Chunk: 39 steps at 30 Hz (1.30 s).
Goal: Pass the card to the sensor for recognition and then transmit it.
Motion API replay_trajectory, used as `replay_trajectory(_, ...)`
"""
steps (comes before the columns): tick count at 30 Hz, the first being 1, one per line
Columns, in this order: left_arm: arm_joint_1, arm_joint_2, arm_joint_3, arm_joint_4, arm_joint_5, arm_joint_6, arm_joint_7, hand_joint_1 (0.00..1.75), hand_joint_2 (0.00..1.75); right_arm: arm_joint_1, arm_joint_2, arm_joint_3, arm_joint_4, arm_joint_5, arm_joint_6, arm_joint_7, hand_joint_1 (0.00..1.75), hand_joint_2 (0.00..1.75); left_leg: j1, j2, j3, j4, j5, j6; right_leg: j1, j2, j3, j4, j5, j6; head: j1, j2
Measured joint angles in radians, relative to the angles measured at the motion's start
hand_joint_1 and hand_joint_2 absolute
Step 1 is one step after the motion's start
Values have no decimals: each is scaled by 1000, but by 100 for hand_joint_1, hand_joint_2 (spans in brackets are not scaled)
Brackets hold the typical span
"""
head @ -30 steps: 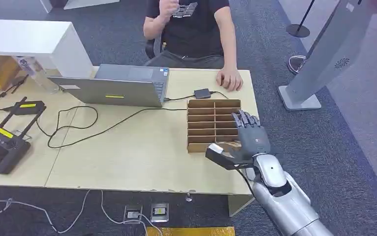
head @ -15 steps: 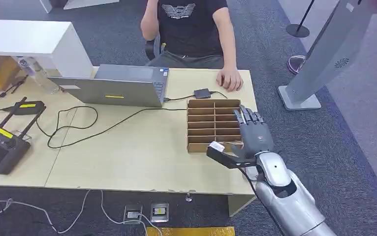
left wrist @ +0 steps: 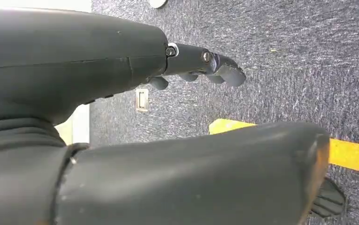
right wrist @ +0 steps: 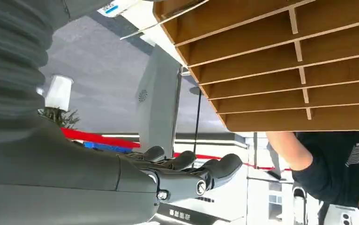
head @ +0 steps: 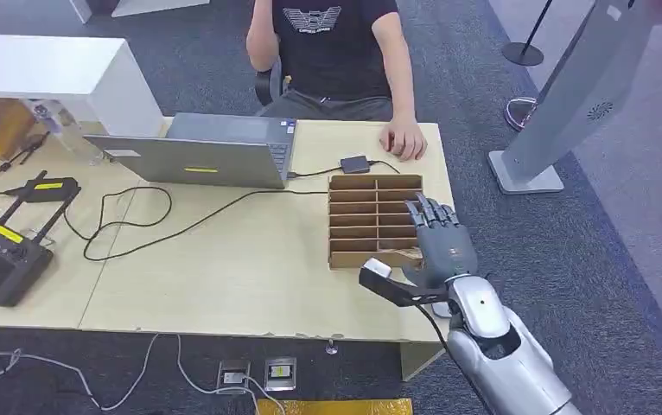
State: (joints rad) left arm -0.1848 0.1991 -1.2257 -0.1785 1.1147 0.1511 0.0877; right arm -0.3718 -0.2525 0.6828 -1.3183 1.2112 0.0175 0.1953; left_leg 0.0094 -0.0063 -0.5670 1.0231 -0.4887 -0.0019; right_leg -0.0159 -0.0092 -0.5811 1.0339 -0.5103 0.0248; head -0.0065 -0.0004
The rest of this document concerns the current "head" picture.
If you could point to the black device with yellow label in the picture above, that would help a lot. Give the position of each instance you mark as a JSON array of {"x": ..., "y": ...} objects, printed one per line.
[{"x": 50, "y": 189}]

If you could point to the floor socket with yellow label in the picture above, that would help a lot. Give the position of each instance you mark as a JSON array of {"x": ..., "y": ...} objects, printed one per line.
[{"x": 280, "y": 374}]

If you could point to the person's left hand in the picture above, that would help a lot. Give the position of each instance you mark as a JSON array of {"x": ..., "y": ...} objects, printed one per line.
[{"x": 404, "y": 140}]

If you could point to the small black adapter box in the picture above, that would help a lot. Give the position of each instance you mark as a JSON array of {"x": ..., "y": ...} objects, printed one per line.
[{"x": 355, "y": 164}]

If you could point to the floor socket with white plug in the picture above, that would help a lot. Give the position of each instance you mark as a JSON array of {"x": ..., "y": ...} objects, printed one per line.
[{"x": 233, "y": 377}]

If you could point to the small metal floor knob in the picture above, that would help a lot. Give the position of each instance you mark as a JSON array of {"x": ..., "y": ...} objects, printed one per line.
[{"x": 331, "y": 347}]

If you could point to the wooden card box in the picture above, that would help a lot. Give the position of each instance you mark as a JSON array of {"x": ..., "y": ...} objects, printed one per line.
[{"x": 365, "y": 220}]

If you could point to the person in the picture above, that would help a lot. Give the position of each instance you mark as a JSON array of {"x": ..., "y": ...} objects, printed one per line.
[{"x": 331, "y": 51}]

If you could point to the yellow floor mat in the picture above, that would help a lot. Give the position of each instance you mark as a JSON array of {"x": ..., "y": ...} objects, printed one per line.
[{"x": 337, "y": 407}]

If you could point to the clear plastic container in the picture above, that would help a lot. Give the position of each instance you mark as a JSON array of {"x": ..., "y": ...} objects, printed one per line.
[{"x": 59, "y": 129}]

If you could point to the white cabinet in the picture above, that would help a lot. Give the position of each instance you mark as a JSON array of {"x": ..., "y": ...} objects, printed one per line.
[{"x": 79, "y": 74}]

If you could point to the grey kiosk stand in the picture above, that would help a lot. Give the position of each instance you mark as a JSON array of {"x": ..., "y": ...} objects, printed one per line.
[{"x": 583, "y": 86}]

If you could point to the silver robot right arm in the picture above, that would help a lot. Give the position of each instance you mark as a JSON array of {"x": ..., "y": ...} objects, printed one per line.
[{"x": 503, "y": 349}]

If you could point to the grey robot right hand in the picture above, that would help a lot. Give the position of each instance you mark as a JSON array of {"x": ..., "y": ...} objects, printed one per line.
[{"x": 448, "y": 246}]

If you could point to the black stanchion post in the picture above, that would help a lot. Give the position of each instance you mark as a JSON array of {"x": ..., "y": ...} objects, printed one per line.
[{"x": 523, "y": 53}]

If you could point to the white furniture panel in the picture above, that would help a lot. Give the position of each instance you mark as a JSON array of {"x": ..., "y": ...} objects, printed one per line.
[{"x": 136, "y": 7}]

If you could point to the black office chair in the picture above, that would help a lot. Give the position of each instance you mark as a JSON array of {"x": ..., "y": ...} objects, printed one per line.
[{"x": 268, "y": 83}]

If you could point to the grey laptop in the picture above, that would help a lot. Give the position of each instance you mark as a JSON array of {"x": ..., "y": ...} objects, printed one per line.
[{"x": 193, "y": 163}]

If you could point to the black router with antennas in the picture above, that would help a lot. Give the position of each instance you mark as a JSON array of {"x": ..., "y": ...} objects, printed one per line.
[{"x": 2, "y": 263}]

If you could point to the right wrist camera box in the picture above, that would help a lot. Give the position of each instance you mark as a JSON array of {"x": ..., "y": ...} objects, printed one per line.
[{"x": 388, "y": 283}]

